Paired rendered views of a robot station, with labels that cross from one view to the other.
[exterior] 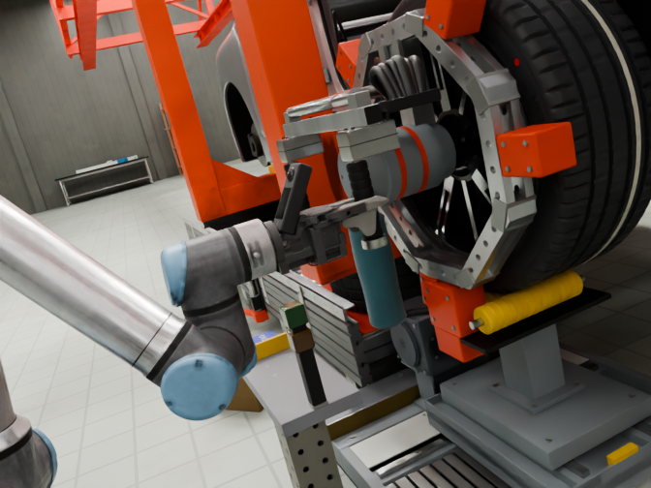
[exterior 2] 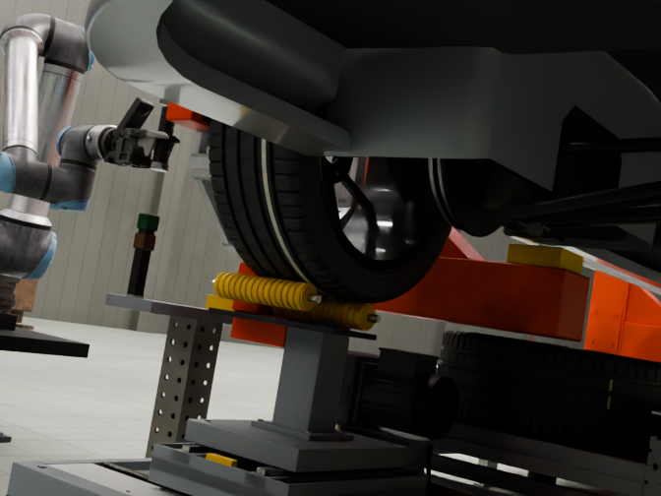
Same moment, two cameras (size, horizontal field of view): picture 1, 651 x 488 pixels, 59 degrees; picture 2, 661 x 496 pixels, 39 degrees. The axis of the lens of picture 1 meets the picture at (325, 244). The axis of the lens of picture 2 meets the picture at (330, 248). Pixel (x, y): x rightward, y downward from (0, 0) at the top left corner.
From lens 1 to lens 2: 2.15 m
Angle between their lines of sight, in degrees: 59
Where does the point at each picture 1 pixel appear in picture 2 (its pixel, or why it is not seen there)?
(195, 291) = (62, 149)
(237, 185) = (648, 326)
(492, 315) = (221, 278)
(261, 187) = not seen: outside the picture
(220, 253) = (79, 131)
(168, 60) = not seen: hidden behind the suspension
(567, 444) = (204, 425)
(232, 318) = (67, 170)
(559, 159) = (179, 110)
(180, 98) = not seen: hidden behind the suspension
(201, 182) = (605, 302)
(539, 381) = (282, 405)
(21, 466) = (19, 234)
